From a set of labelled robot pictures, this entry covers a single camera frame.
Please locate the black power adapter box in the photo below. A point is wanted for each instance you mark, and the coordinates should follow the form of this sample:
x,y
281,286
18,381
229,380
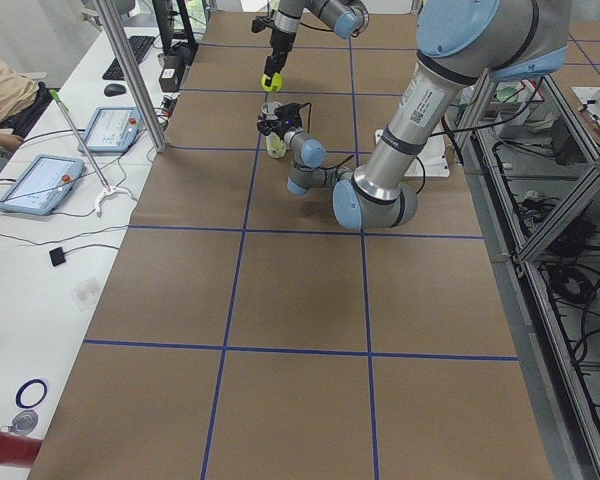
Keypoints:
x,y
172,73

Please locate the aluminium side frame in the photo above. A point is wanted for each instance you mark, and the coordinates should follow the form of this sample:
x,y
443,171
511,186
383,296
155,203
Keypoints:
x,y
533,153

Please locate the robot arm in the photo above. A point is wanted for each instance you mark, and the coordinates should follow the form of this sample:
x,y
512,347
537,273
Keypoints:
x,y
344,18
456,42

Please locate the red cylinder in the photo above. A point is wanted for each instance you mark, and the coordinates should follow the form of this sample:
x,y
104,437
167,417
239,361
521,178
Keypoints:
x,y
18,451

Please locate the blue tape roll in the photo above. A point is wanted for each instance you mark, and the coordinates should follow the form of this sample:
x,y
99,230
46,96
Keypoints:
x,y
31,393

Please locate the black monitor stand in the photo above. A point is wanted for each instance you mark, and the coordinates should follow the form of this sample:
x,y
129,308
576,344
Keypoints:
x,y
175,31

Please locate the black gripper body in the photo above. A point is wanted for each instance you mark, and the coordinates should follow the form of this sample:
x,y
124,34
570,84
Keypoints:
x,y
280,44
274,130

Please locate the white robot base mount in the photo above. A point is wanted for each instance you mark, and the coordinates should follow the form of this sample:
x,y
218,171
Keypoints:
x,y
431,161

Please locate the clear tennis ball can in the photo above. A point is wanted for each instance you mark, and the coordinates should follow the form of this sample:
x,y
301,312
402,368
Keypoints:
x,y
275,146

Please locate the person in beige shirt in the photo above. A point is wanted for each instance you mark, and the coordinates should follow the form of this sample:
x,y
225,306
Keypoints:
x,y
22,103

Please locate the black computer mouse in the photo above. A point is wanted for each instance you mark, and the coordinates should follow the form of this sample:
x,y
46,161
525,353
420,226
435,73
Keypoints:
x,y
114,89

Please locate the small black device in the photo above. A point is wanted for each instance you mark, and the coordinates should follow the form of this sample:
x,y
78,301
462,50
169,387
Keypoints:
x,y
58,256

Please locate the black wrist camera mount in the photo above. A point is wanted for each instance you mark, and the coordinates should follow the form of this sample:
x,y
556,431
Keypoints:
x,y
260,23

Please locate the teach pendant tablet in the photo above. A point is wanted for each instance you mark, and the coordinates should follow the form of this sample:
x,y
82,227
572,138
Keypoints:
x,y
42,186
112,130

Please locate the near teach pendant tablet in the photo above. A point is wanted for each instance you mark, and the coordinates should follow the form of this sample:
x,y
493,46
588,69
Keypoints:
x,y
42,186

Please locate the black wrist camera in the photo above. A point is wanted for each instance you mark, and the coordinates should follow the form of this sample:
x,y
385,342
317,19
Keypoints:
x,y
291,111

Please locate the far teach pendant tablet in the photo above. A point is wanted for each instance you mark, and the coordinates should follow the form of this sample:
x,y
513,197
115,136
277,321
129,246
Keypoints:
x,y
112,130

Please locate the brown paper table mat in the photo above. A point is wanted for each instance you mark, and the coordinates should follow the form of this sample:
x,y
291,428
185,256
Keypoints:
x,y
243,334

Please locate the aluminium frame post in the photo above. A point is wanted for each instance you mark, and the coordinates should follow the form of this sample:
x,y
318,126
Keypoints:
x,y
123,52

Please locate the metal reacher grabber tool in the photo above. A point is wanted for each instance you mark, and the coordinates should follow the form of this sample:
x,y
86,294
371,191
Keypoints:
x,y
108,190

